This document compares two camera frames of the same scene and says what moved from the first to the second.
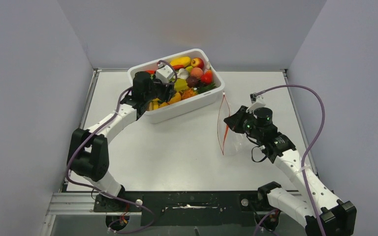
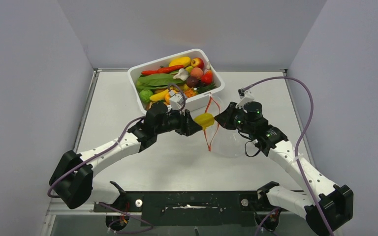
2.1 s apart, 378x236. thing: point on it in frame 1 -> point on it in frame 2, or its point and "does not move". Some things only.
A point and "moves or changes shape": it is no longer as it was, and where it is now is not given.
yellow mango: x=184 y=61 does not move
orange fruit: x=187 y=93 does not move
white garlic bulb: x=182 y=73 does not move
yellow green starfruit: x=180 y=84 -> x=205 y=120
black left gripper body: x=158 y=90 -> x=174 y=122
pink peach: x=196 y=72 does not move
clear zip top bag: x=231 y=142 moves or changes shape
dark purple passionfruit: x=192 y=81 does not move
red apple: x=197 y=62 does not move
